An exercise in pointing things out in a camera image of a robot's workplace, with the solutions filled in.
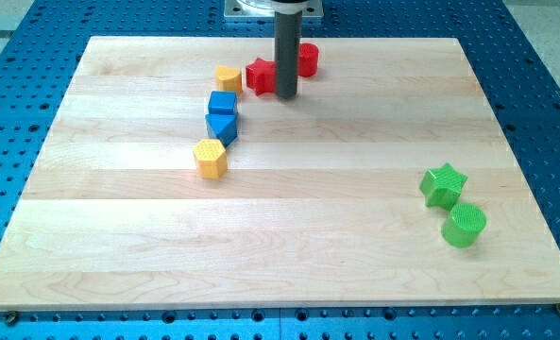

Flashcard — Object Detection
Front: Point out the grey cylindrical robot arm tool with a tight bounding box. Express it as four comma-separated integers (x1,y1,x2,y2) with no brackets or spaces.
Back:
271,0,308,100

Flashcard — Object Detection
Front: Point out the red star block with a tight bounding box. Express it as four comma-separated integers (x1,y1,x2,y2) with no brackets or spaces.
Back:
246,58,276,96

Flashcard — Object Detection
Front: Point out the green star block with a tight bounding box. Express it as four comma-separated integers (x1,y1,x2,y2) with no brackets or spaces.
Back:
419,162,468,211

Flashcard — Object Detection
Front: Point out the yellow hexagon block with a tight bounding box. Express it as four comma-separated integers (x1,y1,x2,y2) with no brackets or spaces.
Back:
193,139,228,179

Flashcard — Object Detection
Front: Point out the blue triangle block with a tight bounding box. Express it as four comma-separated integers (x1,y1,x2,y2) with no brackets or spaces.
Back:
205,114,238,147

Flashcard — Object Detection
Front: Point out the blue cube block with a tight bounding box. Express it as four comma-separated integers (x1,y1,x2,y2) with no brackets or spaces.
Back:
208,91,238,115

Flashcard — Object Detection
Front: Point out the yellow half-round block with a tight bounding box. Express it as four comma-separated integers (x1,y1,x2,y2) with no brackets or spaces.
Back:
214,65,243,94

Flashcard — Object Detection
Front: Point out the light wooden board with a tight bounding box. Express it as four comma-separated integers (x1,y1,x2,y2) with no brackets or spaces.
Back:
0,37,560,311

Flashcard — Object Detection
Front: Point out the red cylinder block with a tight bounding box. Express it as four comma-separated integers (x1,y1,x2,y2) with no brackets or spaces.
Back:
298,42,319,77

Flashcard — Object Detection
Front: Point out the green cylinder block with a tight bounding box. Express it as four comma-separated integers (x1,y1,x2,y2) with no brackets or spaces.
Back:
441,203,487,248

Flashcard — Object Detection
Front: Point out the blue perforated metal table plate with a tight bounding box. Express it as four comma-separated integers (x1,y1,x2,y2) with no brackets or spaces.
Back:
0,1,560,339

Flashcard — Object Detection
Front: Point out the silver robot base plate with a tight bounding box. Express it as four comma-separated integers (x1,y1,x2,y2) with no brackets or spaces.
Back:
223,0,324,22

